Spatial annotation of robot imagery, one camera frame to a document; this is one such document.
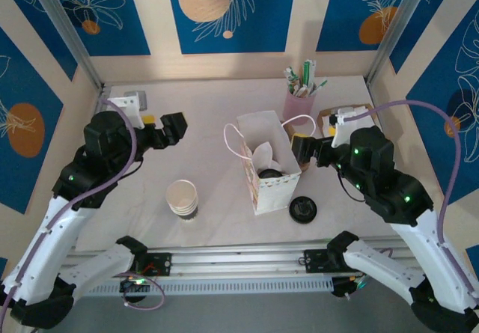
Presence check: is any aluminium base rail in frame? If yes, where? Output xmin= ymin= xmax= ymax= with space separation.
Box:
xmin=59 ymin=234 xmax=420 ymax=287

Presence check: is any animal print gift bag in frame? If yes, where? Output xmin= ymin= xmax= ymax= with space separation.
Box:
xmin=223 ymin=110 xmax=317 ymax=217

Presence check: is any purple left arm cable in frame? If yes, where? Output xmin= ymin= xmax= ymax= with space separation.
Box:
xmin=0 ymin=99 xmax=165 ymax=323

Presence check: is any grey slotted cable duct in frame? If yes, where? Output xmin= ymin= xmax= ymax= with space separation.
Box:
xmin=85 ymin=275 xmax=335 ymax=299

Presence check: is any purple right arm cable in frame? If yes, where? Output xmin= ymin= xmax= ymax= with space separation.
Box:
xmin=336 ymin=100 xmax=479 ymax=300

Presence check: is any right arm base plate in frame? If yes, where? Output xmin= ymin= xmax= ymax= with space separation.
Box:
xmin=303 ymin=248 xmax=338 ymax=274

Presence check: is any controller board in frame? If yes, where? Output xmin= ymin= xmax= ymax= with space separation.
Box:
xmin=119 ymin=275 xmax=150 ymax=304
xmin=331 ymin=275 xmax=367 ymax=301

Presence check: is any left controller board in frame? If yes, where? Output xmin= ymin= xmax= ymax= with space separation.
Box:
xmin=119 ymin=275 xmax=150 ymax=304

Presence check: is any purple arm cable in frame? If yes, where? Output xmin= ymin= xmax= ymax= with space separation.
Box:
xmin=336 ymin=100 xmax=479 ymax=300
xmin=0 ymin=99 xmax=165 ymax=323

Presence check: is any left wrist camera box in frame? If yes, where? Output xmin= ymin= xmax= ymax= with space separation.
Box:
xmin=108 ymin=90 xmax=147 ymax=129

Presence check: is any black lid stack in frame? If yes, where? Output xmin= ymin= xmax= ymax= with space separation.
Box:
xmin=288 ymin=195 xmax=319 ymax=224

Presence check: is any paper cup stack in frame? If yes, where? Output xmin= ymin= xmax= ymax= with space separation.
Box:
xmin=165 ymin=179 xmax=199 ymax=222

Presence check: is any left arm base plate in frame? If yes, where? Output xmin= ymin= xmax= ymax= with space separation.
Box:
xmin=134 ymin=252 xmax=173 ymax=278

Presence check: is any right controller board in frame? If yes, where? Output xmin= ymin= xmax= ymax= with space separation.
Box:
xmin=331 ymin=275 xmax=367 ymax=301

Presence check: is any pink metal cup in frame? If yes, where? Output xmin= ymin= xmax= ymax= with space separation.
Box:
xmin=283 ymin=85 xmax=317 ymax=123

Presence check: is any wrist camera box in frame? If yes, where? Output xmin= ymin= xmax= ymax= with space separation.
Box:
xmin=108 ymin=90 xmax=147 ymax=129
xmin=329 ymin=106 xmax=357 ymax=149

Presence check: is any aluminium frame post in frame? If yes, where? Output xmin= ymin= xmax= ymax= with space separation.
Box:
xmin=365 ymin=0 xmax=439 ymax=87
xmin=28 ymin=0 xmax=105 ymax=91

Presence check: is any white paper napkin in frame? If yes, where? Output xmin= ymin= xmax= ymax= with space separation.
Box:
xmin=251 ymin=141 xmax=282 ymax=170

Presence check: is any pulp cup carrier stack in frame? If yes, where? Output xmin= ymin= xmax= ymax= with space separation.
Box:
xmin=281 ymin=123 xmax=312 ymax=172

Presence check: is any black plastic cup lid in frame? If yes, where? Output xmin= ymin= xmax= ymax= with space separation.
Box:
xmin=257 ymin=168 xmax=284 ymax=180

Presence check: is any brown cardboard tray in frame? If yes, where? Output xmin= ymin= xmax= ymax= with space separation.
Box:
xmin=317 ymin=103 xmax=375 ymax=132

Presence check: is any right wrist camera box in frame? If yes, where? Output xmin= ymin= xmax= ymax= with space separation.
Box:
xmin=329 ymin=106 xmax=357 ymax=149

